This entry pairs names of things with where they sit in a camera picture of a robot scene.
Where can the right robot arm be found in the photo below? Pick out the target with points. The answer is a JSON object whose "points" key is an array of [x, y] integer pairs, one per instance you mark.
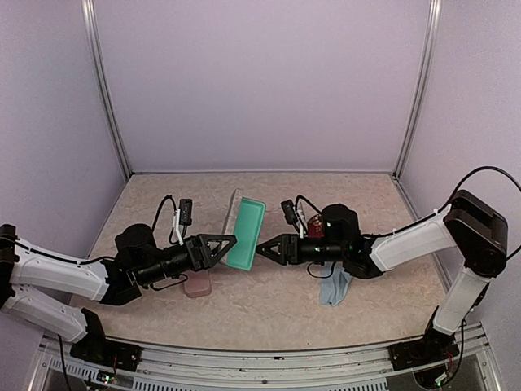
{"points": [[478, 231]]}

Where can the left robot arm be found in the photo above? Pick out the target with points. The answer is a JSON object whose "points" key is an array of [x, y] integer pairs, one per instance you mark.
{"points": [[139, 264]]}

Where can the red floral plate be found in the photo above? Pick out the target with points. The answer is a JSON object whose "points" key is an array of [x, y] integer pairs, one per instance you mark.
{"points": [[315, 226]]}

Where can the small blue cleaning cloth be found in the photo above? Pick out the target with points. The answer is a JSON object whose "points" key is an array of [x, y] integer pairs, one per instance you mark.
{"points": [[334, 285]]}

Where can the left aluminium frame post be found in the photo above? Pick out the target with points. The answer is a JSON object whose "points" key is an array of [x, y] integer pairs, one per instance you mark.
{"points": [[92, 33]]}

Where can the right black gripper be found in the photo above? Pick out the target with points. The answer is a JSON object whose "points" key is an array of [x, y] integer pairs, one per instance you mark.
{"points": [[288, 249]]}

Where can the front aluminium rail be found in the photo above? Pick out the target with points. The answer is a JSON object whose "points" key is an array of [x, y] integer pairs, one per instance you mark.
{"points": [[164, 367]]}

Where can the pink glasses case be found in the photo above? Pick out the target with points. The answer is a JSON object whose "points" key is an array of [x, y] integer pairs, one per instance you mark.
{"points": [[198, 284]]}

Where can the grey glasses case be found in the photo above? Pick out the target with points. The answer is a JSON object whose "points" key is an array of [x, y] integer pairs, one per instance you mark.
{"points": [[244, 220]]}

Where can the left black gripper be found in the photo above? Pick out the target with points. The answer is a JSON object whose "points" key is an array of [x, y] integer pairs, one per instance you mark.
{"points": [[199, 253]]}

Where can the right aluminium frame post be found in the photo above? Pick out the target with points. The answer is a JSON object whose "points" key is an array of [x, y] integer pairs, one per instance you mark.
{"points": [[428, 51]]}

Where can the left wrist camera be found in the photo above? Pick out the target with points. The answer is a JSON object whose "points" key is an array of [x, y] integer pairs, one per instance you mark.
{"points": [[181, 221]]}

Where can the aluminium frame post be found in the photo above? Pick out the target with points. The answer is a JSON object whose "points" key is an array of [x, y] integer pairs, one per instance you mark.
{"points": [[428, 51], [92, 33]]}

